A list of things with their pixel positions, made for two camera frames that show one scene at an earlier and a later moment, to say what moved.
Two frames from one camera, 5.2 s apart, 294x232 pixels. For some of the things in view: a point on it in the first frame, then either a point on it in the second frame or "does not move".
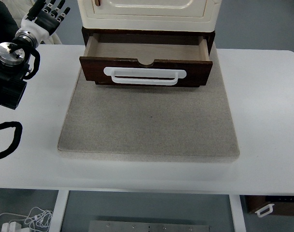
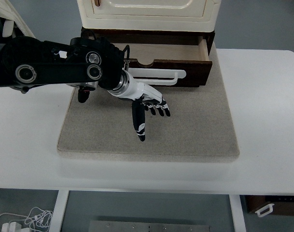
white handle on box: [269, 206] does not move
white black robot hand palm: [45, 23] → [129, 87]
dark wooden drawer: [189, 52] does not move
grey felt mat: [192, 124] does not move
